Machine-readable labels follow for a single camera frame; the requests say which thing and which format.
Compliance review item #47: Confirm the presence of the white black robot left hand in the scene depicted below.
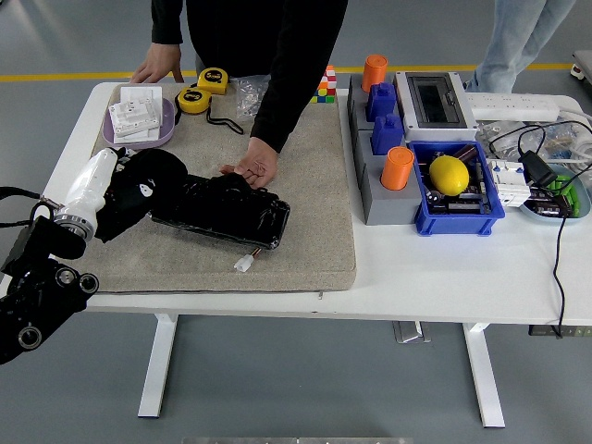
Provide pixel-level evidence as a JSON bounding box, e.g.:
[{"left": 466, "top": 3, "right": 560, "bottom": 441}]
[{"left": 55, "top": 146, "right": 161, "bottom": 219}]

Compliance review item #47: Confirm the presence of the person's left hand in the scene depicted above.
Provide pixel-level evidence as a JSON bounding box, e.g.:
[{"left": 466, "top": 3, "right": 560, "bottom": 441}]
[{"left": 218, "top": 137, "right": 279, "bottom": 190}]

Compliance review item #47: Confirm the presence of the person's right hand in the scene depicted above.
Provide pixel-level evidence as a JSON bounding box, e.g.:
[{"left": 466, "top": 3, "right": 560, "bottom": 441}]
[{"left": 129, "top": 43, "right": 185, "bottom": 85}]

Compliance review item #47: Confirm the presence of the black glossy panel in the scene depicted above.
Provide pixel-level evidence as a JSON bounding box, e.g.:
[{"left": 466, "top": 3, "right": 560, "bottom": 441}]
[{"left": 148, "top": 173, "right": 291, "bottom": 251}]

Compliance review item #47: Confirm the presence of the black rag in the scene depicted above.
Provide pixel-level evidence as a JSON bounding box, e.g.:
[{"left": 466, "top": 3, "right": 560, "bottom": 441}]
[{"left": 94, "top": 147, "right": 191, "bottom": 244}]

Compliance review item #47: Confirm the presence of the black desk control panel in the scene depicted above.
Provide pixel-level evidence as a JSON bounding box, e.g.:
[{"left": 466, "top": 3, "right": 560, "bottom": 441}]
[{"left": 528, "top": 325, "right": 592, "bottom": 338}]

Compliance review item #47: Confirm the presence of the grey-brown mat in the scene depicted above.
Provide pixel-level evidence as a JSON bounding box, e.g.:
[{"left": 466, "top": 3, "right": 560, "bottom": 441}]
[{"left": 87, "top": 81, "right": 358, "bottom": 296}]

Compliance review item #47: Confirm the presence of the purple tray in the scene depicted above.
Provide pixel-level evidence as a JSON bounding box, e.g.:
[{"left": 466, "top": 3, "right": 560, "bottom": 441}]
[{"left": 102, "top": 96, "right": 177, "bottom": 152}]

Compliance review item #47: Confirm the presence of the clear bag of white parts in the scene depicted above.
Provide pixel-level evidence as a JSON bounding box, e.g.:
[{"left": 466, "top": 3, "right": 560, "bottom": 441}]
[{"left": 229, "top": 76, "right": 269, "bottom": 123}]

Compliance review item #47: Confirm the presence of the person's torso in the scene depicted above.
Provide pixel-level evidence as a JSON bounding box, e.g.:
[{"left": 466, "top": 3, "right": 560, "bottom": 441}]
[{"left": 184, "top": 0, "right": 325, "bottom": 79}]

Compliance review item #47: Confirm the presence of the colourful puzzle cube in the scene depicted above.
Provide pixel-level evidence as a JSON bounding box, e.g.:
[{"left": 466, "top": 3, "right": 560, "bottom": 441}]
[{"left": 310, "top": 65, "right": 337, "bottom": 105}]

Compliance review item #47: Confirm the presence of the blue block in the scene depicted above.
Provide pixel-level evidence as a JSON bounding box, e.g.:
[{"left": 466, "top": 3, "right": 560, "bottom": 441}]
[
  {"left": 371, "top": 113, "right": 406, "bottom": 155},
  {"left": 366, "top": 81, "right": 398, "bottom": 123}
]

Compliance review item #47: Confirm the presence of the grey block holder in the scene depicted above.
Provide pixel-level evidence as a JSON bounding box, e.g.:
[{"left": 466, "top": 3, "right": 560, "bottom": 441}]
[{"left": 346, "top": 72, "right": 425, "bottom": 227}]

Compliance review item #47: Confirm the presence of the orange cylinder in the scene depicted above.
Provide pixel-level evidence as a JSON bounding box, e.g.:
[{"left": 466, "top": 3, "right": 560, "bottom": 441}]
[
  {"left": 361, "top": 54, "right": 389, "bottom": 93},
  {"left": 379, "top": 146, "right": 415, "bottom": 191}
]

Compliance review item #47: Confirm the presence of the grey distribution box with window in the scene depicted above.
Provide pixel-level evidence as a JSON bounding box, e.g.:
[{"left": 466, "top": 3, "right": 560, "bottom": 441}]
[{"left": 393, "top": 70, "right": 480, "bottom": 143}]

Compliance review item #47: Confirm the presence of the yellow lemon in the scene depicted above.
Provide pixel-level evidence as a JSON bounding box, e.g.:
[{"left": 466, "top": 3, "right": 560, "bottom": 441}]
[{"left": 428, "top": 154, "right": 471, "bottom": 195}]

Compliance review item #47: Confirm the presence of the white table leg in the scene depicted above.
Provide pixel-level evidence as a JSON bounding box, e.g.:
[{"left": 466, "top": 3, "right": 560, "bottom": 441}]
[
  {"left": 137, "top": 313, "right": 179, "bottom": 420},
  {"left": 462, "top": 322, "right": 506, "bottom": 429}
]

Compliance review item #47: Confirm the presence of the black circuit module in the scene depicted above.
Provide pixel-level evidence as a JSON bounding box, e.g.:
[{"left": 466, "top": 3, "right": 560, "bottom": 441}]
[{"left": 425, "top": 187, "right": 491, "bottom": 216}]

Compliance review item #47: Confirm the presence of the blue plastic bin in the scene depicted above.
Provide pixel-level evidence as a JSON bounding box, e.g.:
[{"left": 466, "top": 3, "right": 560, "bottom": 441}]
[{"left": 406, "top": 140, "right": 506, "bottom": 238}]

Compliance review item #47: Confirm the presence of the brown cylindrical capacitor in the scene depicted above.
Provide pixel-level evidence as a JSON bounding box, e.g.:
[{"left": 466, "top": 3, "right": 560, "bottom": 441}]
[{"left": 451, "top": 143, "right": 480, "bottom": 164}]

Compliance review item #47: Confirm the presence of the grey metal plate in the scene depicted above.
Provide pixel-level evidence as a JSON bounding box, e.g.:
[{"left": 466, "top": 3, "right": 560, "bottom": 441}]
[{"left": 392, "top": 320, "right": 432, "bottom": 344}]

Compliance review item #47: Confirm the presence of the clear bag of metal parts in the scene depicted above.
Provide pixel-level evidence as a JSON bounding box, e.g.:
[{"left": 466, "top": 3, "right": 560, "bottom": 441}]
[{"left": 475, "top": 118, "right": 547, "bottom": 161}]

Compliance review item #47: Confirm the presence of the white circuit breaker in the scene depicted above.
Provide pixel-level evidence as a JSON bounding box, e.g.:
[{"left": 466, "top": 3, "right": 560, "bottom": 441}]
[{"left": 485, "top": 157, "right": 533, "bottom": 208}]

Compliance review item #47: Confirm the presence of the white power strip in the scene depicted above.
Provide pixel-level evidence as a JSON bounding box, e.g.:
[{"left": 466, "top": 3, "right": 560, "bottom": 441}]
[{"left": 463, "top": 92, "right": 561, "bottom": 122}]

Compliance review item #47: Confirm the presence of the black power adapter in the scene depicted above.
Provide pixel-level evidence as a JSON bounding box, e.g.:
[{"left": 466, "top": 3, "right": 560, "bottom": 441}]
[{"left": 517, "top": 151, "right": 559, "bottom": 187}]

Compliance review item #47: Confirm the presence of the person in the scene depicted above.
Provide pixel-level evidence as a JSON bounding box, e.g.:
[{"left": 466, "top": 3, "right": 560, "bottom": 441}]
[{"left": 464, "top": 0, "right": 574, "bottom": 94}]

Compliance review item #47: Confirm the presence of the black relay module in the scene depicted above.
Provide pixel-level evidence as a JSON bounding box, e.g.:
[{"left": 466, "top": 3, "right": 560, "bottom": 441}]
[{"left": 529, "top": 187, "right": 573, "bottom": 217}]

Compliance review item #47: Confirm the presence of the clear bag of blue parts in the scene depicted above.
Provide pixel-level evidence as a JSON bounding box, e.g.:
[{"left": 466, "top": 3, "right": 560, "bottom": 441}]
[{"left": 543, "top": 123, "right": 585, "bottom": 163}]

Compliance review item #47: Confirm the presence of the green terminal block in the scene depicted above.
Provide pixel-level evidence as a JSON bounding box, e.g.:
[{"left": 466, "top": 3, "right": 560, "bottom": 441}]
[{"left": 548, "top": 175, "right": 585, "bottom": 218}]

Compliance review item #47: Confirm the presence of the light-blue tray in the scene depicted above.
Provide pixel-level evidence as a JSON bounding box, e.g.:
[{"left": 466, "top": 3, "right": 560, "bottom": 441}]
[{"left": 518, "top": 162, "right": 592, "bottom": 227}]

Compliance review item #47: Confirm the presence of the white cart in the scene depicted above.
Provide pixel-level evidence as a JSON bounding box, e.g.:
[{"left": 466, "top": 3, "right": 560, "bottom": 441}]
[{"left": 571, "top": 49, "right": 592, "bottom": 87}]

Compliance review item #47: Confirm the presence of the white wall switch plate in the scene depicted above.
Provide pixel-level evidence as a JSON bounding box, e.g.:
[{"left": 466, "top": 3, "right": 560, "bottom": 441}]
[
  {"left": 113, "top": 128, "right": 161, "bottom": 145},
  {"left": 119, "top": 85, "right": 164, "bottom": 117},
  {"left": 107, "top": 99, "right": 161, "bottom": 137}
]

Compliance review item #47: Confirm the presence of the yellow tape measure with strap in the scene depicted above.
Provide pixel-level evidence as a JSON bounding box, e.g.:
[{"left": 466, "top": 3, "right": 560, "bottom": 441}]
[{"left": 174, "top": 86, "right": 245, "bottom": 136}]

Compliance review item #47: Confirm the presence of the white connector with wires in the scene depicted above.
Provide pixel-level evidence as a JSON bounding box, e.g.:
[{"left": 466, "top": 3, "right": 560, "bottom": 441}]
[{"left": 233, "top": 248, "right": 263, "bottom": 273}]

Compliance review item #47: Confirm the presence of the white power cord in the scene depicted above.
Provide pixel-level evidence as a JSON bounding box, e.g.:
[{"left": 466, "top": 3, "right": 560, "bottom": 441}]
[{"left": 559, "top": 99, "right": 592, "bottom": 164}]

